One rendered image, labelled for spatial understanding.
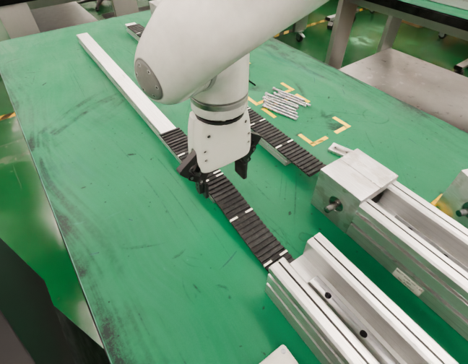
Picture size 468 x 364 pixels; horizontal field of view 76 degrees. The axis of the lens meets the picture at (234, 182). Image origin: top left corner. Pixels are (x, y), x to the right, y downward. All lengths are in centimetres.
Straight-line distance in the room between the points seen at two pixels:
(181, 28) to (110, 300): 41
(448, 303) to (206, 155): 41
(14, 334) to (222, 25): 34
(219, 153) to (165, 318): 26
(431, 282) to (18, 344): 51
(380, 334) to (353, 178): 24
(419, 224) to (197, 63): 44
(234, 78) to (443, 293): 42
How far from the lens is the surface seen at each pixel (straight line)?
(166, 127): 75
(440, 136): 92
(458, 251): 58
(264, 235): 54
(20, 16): 230
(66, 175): 75
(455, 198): 68
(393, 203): 59
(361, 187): 54
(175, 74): 31
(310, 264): 49
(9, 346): 39
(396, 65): 268
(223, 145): 47
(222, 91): 40
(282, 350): 42
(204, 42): 28
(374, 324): 47
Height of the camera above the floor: 124
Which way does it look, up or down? 47 degrees down
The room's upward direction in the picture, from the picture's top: straight up
